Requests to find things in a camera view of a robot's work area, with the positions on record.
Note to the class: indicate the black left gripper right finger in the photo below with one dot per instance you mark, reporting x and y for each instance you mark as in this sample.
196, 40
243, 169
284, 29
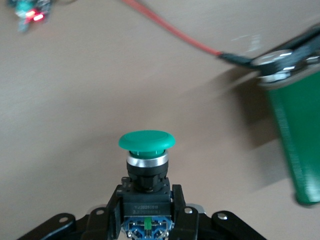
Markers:
190, 227

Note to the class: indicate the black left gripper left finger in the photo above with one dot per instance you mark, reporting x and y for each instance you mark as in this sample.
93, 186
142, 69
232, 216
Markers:
100, 227

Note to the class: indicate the green mushroom push button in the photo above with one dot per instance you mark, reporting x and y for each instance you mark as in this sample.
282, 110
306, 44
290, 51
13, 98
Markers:
147, 142

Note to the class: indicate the green conveyor belt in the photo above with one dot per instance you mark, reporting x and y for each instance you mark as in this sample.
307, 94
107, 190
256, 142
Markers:
300, 137

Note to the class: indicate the small green controller board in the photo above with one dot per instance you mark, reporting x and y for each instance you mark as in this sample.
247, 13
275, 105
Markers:
35, 16

